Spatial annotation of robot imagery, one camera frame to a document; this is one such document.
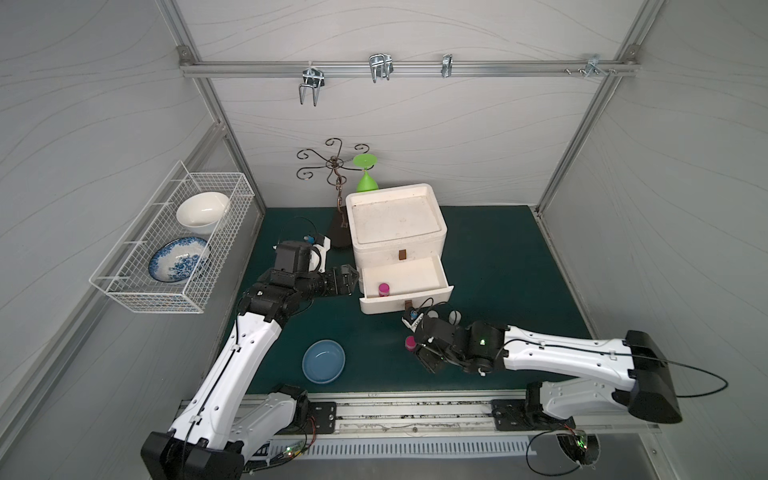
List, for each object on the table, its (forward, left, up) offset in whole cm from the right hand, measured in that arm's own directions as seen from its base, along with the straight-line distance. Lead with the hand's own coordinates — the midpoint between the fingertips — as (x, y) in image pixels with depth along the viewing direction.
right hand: (421, 340), depth 76 cm
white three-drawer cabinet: (+24, +7, +13) cm, 28 cm away
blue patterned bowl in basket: (+7, +55, +23) cm, 60 cm away
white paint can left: (+11, -4, -7) cm, 14 cm away
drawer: (+15, +6, 0) cm, 16 cm away
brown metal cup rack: (+46, +27, +20) cm, 57 cm away
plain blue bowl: (-4, +27, -8) cm, 28 cm away
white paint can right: (+11, -10, -9) cm, 17 cm away
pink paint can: (+15, +11, 0) cm, 18 cm away
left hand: (+11, +20, +13) cm, 26 cm away
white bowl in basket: (+20, +55, +25) cm, 63 cm away
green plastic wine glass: (+46, +18, +21) cm, 54 cm away
